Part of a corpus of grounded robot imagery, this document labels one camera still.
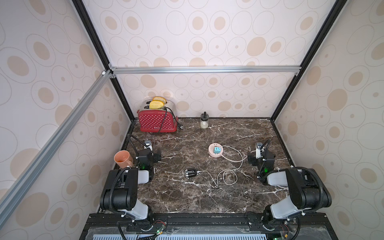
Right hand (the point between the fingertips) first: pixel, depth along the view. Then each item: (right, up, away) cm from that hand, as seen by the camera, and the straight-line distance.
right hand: (258, 151), depth 94 cm
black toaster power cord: (-51, +17, +19) cm, 57 cm away
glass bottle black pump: (-33, +21, +15) cm, 42 cm away
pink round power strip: (-29, 0, +5) cm, 29 cm away
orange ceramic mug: (-82, -4, -7) cm, 83 cm away
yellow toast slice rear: (-65, +37, +12) cm, 76 cm away
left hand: (-67, +3, 0) cm, 67 cm away
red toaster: (-71, +21, +9) cm, 74 cm away
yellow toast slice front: (-67, +31, +8) cm, 75 cm away
